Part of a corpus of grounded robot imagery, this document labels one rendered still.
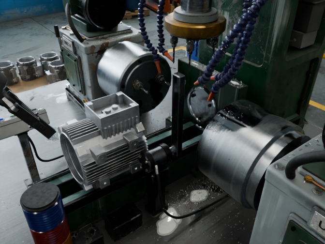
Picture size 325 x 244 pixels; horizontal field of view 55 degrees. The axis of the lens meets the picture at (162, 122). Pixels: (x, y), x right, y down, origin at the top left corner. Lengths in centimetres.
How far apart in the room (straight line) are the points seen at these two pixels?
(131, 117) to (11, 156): 63
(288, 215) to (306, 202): 7
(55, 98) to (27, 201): 120
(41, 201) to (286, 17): 79
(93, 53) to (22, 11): 530
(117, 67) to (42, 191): 72
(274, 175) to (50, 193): 42
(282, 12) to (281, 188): 53
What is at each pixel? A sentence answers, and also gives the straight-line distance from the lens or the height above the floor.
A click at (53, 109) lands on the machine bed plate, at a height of 80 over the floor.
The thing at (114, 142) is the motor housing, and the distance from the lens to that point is 87.
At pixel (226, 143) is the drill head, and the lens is 79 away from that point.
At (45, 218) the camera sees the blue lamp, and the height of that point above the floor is 119.
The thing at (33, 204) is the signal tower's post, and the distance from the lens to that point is 53.
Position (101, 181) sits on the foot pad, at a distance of 88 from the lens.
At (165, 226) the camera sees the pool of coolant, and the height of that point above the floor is 80.
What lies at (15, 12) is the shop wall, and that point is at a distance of 654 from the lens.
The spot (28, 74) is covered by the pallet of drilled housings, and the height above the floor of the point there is 21.
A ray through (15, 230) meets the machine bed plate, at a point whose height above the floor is 80.
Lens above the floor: 158
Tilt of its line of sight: 33 degrees down
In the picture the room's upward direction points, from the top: straight up
